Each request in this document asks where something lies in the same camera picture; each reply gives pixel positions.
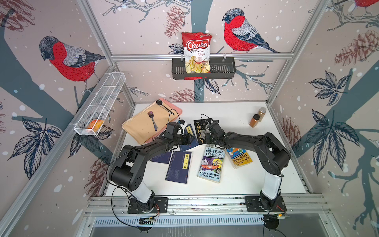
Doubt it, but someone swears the pink tray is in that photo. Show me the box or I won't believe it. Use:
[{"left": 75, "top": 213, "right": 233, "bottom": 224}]
[{"left": 146, "top": 98, "right": 183, "bottom": 142}]

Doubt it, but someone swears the dark blue book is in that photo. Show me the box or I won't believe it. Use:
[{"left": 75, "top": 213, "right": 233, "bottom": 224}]
[
  {"left": 165, "top": 151, "right": 192, "bottom": 184},
  {"left": 151, "top": 152, "right": 172, "bottom": 164}
]

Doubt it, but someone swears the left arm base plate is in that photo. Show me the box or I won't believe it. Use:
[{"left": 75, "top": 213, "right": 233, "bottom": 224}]
[{"left": 127, "top": 197, "right": 168, "bottom": 214}]

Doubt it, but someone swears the brown spice jar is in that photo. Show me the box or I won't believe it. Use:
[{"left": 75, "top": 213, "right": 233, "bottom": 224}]
[{"left": 249, "top": 114, "right": 260, "bottom": 128}]

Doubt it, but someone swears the yellow orange treehouse book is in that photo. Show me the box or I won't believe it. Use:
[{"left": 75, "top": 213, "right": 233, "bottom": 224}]
[{"left": 226, "top": 148, "right": 253, "bottom": 169}]

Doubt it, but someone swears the white wire shelf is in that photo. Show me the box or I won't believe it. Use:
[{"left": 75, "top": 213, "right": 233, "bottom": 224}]
[{"left": 74, "top": 72, "right": 125, "bottom": 136}]

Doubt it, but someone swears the orange packet in shelf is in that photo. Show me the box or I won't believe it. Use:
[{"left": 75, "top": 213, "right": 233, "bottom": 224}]
[{"left": 86, "top": 119, "right": 104, "bottom": 132}]

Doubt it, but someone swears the black book with face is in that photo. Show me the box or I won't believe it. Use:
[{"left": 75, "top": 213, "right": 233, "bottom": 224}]
[{"left": 193, "top": 118, "right": 212, "bottom": 145}]

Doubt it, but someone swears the black spoon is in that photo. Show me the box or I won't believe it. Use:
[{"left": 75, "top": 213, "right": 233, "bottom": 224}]
[{"left": 156, "top": 99, "right": 174, "bottom": 115}]

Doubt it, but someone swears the blue book yellow label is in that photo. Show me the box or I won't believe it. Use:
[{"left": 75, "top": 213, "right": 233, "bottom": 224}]
[{"left": 179, "top": 124, "right": 199, "bottom": 152}]

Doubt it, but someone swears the black wall basket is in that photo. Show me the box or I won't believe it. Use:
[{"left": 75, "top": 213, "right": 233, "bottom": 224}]
[{"left": 171, "top": 57, "right": 236, "bottom": 80}]

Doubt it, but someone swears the black cable right base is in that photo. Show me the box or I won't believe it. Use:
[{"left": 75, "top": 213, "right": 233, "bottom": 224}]
[{"left": 262, "top": 207, "right": 286, "bottom": 237}]

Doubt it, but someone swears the red cassava chips bag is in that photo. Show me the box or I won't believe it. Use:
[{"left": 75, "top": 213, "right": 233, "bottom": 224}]
[{"left": 182, "top": 32, "right": 212, "bottom": 74}]

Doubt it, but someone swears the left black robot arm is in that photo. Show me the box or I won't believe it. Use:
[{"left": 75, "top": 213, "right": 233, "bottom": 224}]
[{"left": 107, "top": 122, "right": 195, "bottom": 210}]

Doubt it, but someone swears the colourful treehouse book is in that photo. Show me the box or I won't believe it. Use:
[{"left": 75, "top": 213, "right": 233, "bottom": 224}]
[{"left": 197, "top": 146, "right": 225, "bottom": 183}]

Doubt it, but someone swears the black cable base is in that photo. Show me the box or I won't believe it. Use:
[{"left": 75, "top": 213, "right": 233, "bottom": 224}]
[
  {"left": 262, "top": 207, "right": 286, "bottom": 237},
  {"left": 111, "top": 188, "right": 155, "bottom": 230}
]

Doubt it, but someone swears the tan spice jar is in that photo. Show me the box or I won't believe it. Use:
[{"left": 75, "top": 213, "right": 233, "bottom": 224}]
[{"left": 258, "top": 107, "right": 266, "bottom": 120}]

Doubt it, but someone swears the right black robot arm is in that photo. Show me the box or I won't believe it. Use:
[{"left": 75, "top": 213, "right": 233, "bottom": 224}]
[{"left": 203, "top": 120, "right": 291, "bottom": 211}]

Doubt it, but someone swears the iridescent purple spoon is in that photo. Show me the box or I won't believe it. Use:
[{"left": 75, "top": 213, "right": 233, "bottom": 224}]
[{"left": 148, "top": 111, "right": 158, "bottom": 131}]

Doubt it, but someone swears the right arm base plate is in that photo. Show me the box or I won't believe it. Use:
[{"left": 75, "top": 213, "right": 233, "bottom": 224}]
[{"left": 244, "top": 195, "right": 287, "bottom": 212}]

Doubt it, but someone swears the tan paper sheet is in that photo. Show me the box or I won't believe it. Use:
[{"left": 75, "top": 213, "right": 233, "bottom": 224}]
[{"left": 121, "top": 101, "right": 180, "bottom": 145}]

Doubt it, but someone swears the grey striped cloth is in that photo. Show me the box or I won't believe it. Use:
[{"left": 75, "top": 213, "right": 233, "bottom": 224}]
[{"left": 199, "top": 125, "right": 209, "bottom": 140}]

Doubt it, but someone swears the black cable left base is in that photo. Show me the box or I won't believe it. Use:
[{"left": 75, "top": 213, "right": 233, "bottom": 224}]
[{"left": 111, "top": 188, "right": 155, "bottom": 230}]

